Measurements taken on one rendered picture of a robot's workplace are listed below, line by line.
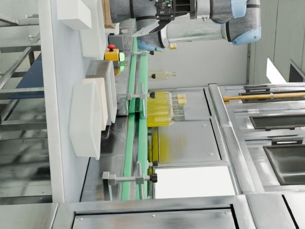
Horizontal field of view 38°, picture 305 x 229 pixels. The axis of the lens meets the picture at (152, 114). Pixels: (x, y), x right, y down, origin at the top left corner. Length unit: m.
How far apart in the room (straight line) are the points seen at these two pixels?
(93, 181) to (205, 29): 0.77
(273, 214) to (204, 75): 7.31
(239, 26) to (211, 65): 6.52
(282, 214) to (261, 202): 0.06
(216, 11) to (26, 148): 1.28
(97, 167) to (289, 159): 0.92
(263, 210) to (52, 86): 0.64
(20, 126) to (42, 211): 1.09
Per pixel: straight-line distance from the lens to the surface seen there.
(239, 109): 2.51
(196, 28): 1.87
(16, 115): 2.65
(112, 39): 2.57
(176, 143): 2.11
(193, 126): 2.25
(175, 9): 1.33
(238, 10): 1.37
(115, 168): 1.61
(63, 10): 1.31
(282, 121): 2.44
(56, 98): 1.23
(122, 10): 1.95
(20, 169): 2.12
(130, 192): 1.52
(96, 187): 1.53
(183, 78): 8.36
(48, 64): 1.23
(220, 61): 8.32
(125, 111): 1.97
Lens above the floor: 1.03
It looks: 1 degrees down
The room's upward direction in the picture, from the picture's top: 87 degrees clockwise
